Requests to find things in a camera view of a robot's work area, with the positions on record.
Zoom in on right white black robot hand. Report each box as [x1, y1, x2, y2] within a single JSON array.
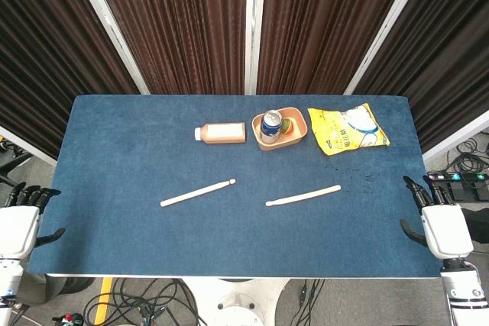
[[399, 175, 474, 260]]

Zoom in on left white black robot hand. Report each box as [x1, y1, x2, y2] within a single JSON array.
[[0, 182, 66, 261]]

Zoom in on wooden drumstick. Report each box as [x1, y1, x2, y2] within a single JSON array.
[[160, 179, 237, 208], [264, 184, 342, 208]]

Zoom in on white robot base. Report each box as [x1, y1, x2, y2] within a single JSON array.
[[182, 277, 293, 326]]

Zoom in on black foot pedals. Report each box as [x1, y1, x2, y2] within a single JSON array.
[[449, 180, 489, 202]]

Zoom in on black power strip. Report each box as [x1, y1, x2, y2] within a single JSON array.
[[427, 172, 489, 182]]

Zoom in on black chair base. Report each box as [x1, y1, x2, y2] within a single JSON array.
[[0, 138, 34, 188]]

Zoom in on yellow floor tape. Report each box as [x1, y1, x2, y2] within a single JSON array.
[[94, 277, 115, 326]]

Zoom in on blue table cloth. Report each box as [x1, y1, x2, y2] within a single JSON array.
[[28, 94, 446, 278]]

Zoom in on yellow snack bag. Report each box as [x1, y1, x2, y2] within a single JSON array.
[[307, 102, 391, 157]]

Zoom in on brown paper food box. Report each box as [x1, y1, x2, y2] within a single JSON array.
[[251, 105, 309, 151]]

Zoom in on dark brown curtain panel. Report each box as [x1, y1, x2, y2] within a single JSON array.
[[0, 0, 141, 159], [86, 0, 248, 95], [351, 0, 489, 144], [256, 0, 417, 95]]

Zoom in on blue drink can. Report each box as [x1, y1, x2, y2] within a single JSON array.
[[259, 110, 284, 144]]

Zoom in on orange drink bottle white cap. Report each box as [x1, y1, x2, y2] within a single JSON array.
[[193, 121, 247, 144]]

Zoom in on black cable bundle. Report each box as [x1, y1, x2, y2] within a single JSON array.
[[439, 133, 489, 175], [51, 278, 202, 326]]

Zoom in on white frame bar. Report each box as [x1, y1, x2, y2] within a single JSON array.
[[421, 110, 489, 165], [0, 124, 59, 167]]

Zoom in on white frame post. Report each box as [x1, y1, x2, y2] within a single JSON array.
[[244, 0, 267, 95], [67, 0, 151, 95], [342, 0, 435, 95]]

